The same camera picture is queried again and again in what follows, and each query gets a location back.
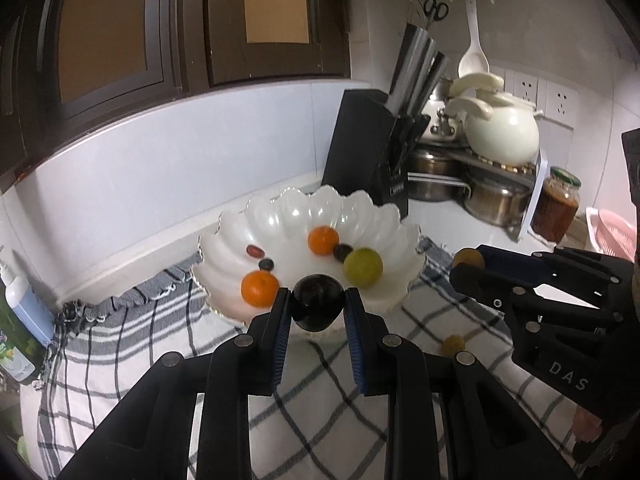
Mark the pink collapsible basket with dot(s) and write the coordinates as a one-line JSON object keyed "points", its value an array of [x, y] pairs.
{"points": [[610, 234]]}

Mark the small dark blueberry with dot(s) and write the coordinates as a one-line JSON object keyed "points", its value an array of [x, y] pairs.
{"points": [[266, 264]]}

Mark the steel knife handle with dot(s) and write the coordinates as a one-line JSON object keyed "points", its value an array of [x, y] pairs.
{"points": [[395, 95], [438, 68], [417, 75]]}

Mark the steel knife handle right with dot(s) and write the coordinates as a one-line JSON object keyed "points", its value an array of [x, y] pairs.
{"points": [[438, 68]]}

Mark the steel knife handle left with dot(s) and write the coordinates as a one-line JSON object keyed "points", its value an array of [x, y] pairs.
{"points": [[395, 95]]}

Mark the black hanging scissors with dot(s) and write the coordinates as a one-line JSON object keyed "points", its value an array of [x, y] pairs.
{"points": [[434, 11]]}

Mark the cream ceramic pot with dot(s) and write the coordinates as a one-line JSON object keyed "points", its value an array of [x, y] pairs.
{"points": [[499, 126]]}

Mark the steel pan under shelf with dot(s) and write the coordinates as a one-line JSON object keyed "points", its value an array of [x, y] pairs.
{"points": [[435, 178]]}

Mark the white pump bottle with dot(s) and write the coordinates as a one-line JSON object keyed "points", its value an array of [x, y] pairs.
{"points": [[27, 306]]}

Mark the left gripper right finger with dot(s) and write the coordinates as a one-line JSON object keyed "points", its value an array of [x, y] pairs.
{"points": [[447, 417]]}

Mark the dark grape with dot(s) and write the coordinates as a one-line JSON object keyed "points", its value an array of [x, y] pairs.
{"points": [[342, 251]]}

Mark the dark purple plum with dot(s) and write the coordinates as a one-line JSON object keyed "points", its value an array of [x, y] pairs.
{"points": [[318, 301]]}

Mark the checked black white cloth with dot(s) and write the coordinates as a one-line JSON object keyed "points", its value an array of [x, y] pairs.
{"points": [[317, 425]]}

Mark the white rice spoon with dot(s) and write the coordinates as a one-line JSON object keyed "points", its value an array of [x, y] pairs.
{"points": [[473, 60]]}

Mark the black kitchen shears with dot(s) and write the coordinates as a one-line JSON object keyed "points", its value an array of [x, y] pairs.
{"points": [[405, 136]]}

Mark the white enamel pot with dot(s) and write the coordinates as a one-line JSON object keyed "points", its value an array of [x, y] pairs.
{"points": [[441, 129]]}

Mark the steel knife handle middle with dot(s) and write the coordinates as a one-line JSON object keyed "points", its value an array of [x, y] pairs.
{"points": [[417, 75]]}

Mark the orange tangerine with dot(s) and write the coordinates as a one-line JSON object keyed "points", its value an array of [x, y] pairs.
{"points": [[322, 239], [259, 288]]}

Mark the glass jar with sauce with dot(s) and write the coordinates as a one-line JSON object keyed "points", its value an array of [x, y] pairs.
{"points": [[557, 205]]}

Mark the yellow kumquat larger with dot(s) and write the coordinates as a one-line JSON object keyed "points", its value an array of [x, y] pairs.
{"points": [[470, 257]]}

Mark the white wall socket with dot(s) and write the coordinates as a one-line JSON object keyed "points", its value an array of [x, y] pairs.
{"points": [[558, 103]]}

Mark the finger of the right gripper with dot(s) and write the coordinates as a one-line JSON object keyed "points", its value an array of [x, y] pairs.
{"points": [[505, 262], [505, 286]]}

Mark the steel pot lower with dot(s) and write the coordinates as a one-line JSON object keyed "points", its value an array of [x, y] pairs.
{"points": [[496, 203]]}

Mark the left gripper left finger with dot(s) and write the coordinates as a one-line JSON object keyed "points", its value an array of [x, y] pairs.
{"points": [[148, 434]]}

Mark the dark wooden window frame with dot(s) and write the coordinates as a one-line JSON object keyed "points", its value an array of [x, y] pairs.
{"points": [[69, 67]]}

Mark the black knife block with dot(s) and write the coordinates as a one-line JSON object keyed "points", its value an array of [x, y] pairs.
{"points": [[357, 158]]}

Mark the green round fruit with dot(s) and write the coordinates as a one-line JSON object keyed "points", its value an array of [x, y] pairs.
{"points": [[363, 267]]}

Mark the white scalloped fruit bowl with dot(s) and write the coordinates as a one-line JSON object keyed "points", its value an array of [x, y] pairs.
{"points": [[275, 243]]}

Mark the green dish soap bottle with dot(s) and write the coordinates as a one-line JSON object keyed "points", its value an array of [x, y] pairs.
{"points": [[21, 355]]}

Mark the red grape tomato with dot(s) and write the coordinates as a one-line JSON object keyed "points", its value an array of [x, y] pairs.
{"points": [[254, 251]]}

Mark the yellow kumquat smaller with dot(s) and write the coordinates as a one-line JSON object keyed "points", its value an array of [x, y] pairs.
{"points": [[452, 345]]}

